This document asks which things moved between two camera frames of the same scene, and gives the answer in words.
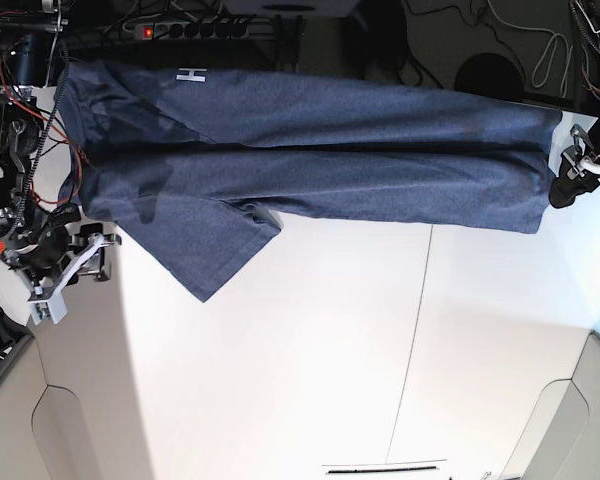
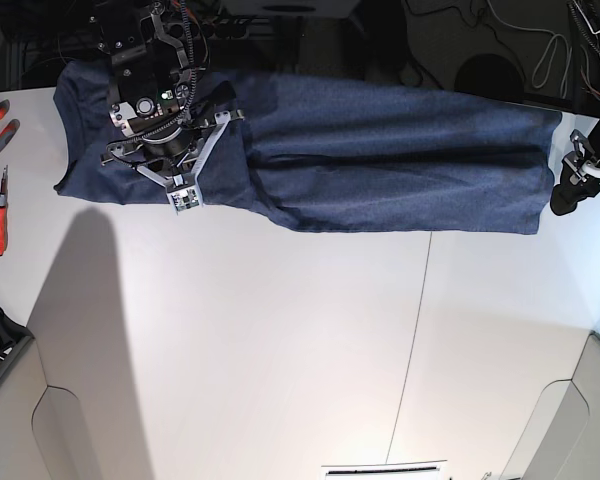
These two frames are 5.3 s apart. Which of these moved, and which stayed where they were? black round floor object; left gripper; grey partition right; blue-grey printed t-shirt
Moved: left gripper; blue-grey printed t-shirt
Stayed: black round floor object; grey partition right
